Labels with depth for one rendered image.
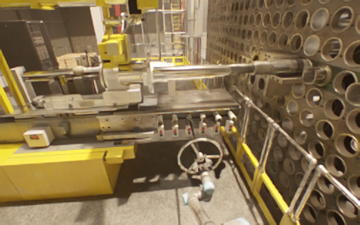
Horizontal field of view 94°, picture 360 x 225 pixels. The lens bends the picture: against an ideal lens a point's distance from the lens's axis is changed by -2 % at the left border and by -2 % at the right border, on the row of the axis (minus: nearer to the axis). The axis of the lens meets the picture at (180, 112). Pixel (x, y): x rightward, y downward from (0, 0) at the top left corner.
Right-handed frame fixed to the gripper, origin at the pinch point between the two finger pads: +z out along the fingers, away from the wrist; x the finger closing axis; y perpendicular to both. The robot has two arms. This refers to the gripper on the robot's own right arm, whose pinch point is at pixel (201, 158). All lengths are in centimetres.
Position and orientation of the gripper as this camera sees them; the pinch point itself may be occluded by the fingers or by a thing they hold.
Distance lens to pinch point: 151.9
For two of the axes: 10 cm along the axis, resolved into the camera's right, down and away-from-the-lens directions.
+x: 8.8, -4.5, -1.4
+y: 4.6, 7.6, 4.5
